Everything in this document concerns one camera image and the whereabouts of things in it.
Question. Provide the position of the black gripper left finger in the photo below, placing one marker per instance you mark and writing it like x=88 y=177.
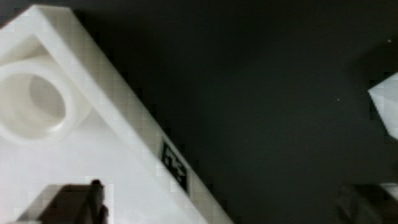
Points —
x=70 y=204

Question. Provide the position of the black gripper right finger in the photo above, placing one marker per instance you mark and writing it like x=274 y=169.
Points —
x=367 y=204

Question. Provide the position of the white square tabletop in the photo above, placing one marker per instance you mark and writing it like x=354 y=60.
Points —
x=79 y=134

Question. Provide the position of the white leg with tag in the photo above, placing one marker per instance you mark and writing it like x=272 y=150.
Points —
x=384 y=98

